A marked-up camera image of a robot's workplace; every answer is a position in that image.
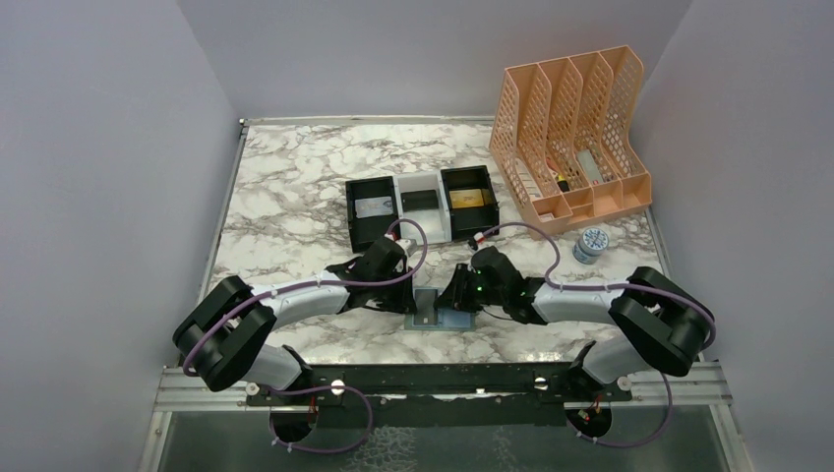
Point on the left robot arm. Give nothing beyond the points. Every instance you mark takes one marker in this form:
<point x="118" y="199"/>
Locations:
<point x="224" y="339"/>

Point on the black tray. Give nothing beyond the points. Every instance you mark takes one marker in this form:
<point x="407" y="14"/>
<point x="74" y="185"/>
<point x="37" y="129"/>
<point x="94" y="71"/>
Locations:
<point x="467" y="221"/>
<point x="363" y="232"/>

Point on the black tray left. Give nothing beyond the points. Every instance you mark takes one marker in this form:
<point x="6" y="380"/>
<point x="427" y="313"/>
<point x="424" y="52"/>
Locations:
<point x="363" y="232"/>

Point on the yellow marker in organizer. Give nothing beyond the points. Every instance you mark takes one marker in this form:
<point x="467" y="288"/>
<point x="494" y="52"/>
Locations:
<point x="562" y="182"/>

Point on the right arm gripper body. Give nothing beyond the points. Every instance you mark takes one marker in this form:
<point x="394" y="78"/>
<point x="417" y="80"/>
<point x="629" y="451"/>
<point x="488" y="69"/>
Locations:
<point x="470" y="292"/>

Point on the grey item in organizer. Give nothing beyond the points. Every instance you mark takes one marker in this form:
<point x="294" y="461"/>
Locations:
<point x="586" y="160"/>

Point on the gold card in tray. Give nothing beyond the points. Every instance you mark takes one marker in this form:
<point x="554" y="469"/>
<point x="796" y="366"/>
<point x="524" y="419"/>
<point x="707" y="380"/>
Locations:
<point x="468" y="198"/>

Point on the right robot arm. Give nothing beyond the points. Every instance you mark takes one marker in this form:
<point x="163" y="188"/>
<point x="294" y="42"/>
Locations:
<point x="660" y="326"/>

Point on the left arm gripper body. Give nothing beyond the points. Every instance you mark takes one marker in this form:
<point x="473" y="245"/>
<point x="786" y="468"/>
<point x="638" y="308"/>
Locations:
<point x="392" y="297"/>

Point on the black mounting rail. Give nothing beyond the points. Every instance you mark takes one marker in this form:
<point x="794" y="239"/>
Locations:
<point x="548" y="381"/>

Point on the blue white tape roll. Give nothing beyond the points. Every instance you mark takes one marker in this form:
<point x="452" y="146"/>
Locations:
<point x="590" y="245"/>

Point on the orange file organizer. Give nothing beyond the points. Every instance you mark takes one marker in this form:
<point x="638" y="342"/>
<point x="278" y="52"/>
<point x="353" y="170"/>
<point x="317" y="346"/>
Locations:
<point x="550" y="110"/>

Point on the white tray middle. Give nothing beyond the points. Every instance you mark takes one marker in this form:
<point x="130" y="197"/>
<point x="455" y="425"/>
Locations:
<point x="435" y="223"/>

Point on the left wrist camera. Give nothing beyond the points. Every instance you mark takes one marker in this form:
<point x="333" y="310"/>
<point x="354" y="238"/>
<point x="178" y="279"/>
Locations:
<point x="405" y="247"/>

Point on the green card holder wallet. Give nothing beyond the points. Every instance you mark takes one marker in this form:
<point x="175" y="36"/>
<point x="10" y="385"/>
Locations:
<point x="448" y="320"/>

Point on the black tray right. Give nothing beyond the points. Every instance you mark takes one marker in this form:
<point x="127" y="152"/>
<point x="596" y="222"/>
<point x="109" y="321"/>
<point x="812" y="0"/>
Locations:
<point x="467" y="221"/>

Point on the black credit card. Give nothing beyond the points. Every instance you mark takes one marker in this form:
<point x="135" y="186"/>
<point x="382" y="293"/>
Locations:
<point x="426" y="314"/>
<point x="420" y="200"/>

